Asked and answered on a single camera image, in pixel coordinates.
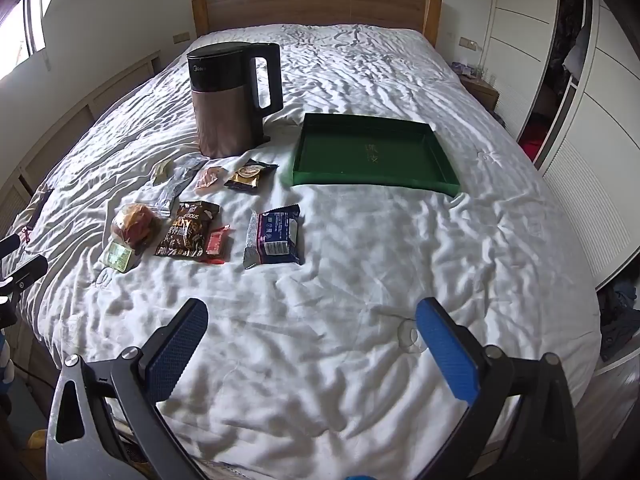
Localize dark blue snack packet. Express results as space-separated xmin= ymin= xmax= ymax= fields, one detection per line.
xmin=242 ymin=204 xmax=304 ymax=270

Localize black and copper electric kettle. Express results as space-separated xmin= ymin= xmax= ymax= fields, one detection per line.
xmin=186 ymin=42 xmax=285 ymax=158

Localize green tray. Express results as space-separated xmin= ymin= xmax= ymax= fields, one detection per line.
xmin=290 ymin=112 xmax=461 ymax=198

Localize window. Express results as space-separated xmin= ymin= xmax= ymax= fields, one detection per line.
xmin=0 ymin=0 xmax=73 ymax=81

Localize small red snack packet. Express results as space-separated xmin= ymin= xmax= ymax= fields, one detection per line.
xmin=205 ymin=225 xmax=233 ymax=263

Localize hanging clothes in wardrobe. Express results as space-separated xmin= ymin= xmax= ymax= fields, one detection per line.
xmin=520 ymin=0 xmax=596 ymax=161

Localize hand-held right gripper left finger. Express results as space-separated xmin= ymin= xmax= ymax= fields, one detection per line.
xmin=46 ymin=298 xmax=208 ymax=480

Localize brown snack bag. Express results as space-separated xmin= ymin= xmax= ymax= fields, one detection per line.
xmin=154 ymin=201 xmax=221 ymax=261

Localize dark blue cookie packet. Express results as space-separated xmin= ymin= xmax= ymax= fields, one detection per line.
xmin=223 ymin=158 xmax=279 ymax=191

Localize wooden headboard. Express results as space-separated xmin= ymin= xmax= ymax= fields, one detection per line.
xmin=191 ymin=0 xmax=443 ymax=43

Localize bed with white sheet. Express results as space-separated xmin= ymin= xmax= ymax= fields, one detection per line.
xmin=15 ymin=22 xmax=601 ymax=480

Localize white wardrobe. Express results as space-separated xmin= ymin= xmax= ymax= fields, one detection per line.
xmin=487 ymin=0 xmax=640 ymax=291

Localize long silver snack packet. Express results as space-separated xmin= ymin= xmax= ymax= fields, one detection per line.
xmin=154 ymin=155 xmax=207 ymax=212

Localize small green snack packet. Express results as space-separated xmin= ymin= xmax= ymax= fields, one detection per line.
xmin=98 ymin=240 xmax=142 ymax=273

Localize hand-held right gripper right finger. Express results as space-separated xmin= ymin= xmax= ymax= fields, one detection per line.
xmin=416 ymin=297 xmax=585 ymax=480

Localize wooden nightstand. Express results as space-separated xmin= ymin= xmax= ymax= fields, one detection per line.
xmin=460 ymin=72 xmax=501 ymax=111

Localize pink snack packet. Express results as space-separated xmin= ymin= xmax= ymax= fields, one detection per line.
xmin=194 ymin=165 xmax=227 ymax=190

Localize bread in clear wrap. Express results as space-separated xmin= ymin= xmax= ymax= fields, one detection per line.
xmin=111 ymin=202 xmax=163 ymax=253

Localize dark strap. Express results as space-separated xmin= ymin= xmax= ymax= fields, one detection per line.
xmin=22 ymin=187 xmax=55 ymax=233

